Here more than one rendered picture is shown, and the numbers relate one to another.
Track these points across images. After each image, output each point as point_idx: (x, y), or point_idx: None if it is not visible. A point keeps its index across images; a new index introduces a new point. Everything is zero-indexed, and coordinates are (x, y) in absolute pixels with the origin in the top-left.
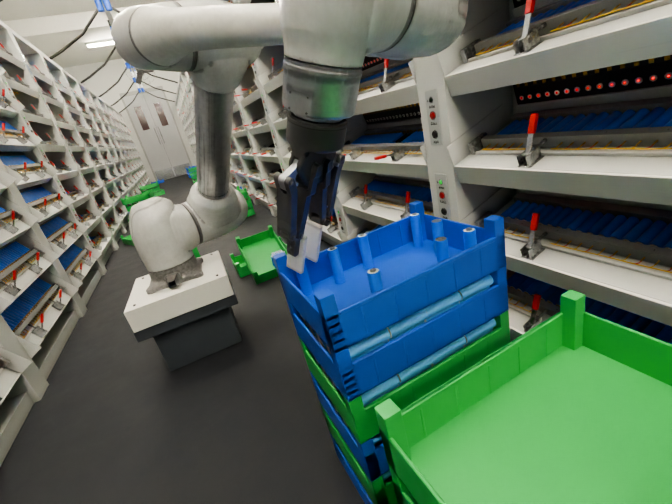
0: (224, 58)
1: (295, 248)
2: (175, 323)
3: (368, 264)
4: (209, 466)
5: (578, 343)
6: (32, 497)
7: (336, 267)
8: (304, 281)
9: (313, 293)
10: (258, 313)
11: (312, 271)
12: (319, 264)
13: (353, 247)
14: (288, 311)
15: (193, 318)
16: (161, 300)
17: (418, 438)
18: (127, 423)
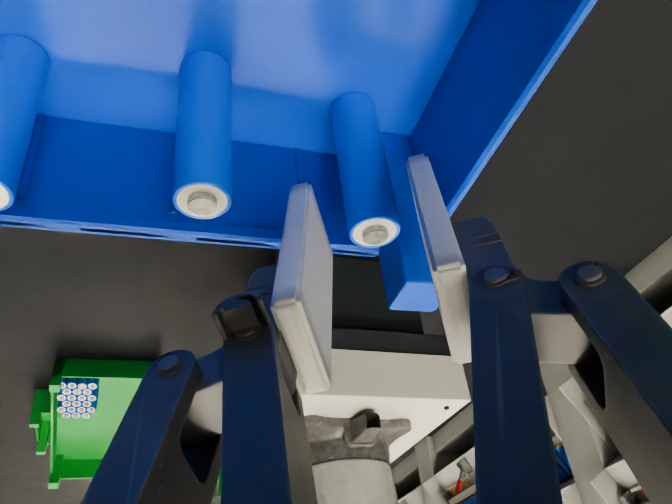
0: None
1: (495, 244)
2: (390, 340)
3: (25, 55)
4: None
5: None
6: (661, 184)
7: (219, 114)
8: (375, 143)
9: (341, 93)
10: (203, 292)
11: (280, 187)
12: (242, 197)
13: (38, 187)
14: (145, 260)
15: (357, 334)
16: (406, 395)
17: None
18: (516, 213)
